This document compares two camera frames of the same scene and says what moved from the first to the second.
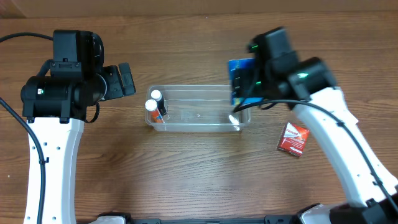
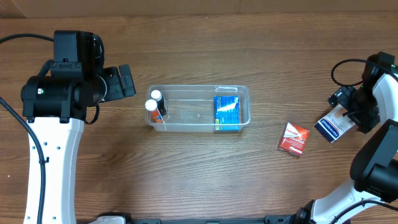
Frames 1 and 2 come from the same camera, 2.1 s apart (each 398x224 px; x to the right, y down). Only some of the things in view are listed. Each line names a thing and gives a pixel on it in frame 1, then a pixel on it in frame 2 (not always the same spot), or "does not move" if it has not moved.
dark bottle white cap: x=157 y=95 does not move
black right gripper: x=240 y=82 -> x=344 y=97
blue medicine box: x=243 y=81 -> x=226 y=113
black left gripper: x=113 y=82 does not move
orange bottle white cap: x=151 y=105 does not move
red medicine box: x=293 y=139 does not move
